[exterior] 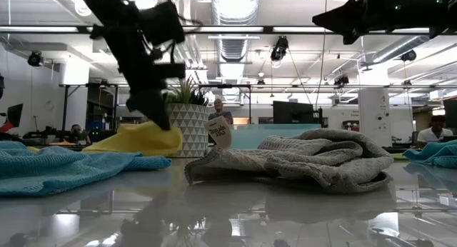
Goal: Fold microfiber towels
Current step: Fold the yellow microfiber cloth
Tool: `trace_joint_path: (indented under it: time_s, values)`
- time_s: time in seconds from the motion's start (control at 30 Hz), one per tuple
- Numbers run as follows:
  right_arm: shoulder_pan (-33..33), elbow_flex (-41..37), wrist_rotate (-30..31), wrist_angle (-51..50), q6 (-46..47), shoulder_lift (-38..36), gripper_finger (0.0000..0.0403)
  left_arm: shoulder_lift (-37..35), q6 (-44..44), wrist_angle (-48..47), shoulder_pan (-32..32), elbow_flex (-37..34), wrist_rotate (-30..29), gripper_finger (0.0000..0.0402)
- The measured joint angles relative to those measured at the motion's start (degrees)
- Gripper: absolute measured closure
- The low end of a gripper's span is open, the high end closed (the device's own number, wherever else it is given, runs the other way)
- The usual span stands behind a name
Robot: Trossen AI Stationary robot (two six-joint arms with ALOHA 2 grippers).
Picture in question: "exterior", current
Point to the grey waffle-weave towel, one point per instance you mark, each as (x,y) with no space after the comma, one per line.
(321,157)

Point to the light blue microfiber towel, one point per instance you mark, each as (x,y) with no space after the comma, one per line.
(53,168)

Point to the translucent teal plastic bin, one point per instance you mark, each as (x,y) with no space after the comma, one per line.
(250,136)

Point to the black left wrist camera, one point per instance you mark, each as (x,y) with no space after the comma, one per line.
(162,24)

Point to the silver ceiling air duct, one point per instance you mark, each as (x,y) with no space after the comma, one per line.
(233,11)

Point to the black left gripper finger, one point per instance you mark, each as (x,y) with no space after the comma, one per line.
(141,102)
(162,111)

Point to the person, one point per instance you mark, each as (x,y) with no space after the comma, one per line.
(75,130)
(433,134)
(218,108)

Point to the triangle-patterned plant pot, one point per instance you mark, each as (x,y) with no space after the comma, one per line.
(193,129)

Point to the black crossbar with light strips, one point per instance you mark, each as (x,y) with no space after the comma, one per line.
(267,30)

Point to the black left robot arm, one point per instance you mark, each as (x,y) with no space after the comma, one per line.
(103,4)

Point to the teal microfiber towel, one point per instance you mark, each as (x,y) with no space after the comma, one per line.
(435,154)

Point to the black shelf rack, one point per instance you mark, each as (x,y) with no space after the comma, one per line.
(103,100)

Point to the black ceiling-hung camera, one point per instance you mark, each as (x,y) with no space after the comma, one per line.
(157,54)
(342,80)
(408,55)
(279,49)
(35,58)

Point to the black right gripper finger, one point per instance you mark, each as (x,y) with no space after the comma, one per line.
(342,16)
(351,34)

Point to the white building column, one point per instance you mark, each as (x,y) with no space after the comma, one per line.
(375,115)

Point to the green succulent plant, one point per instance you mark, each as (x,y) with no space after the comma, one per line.
(187,93)

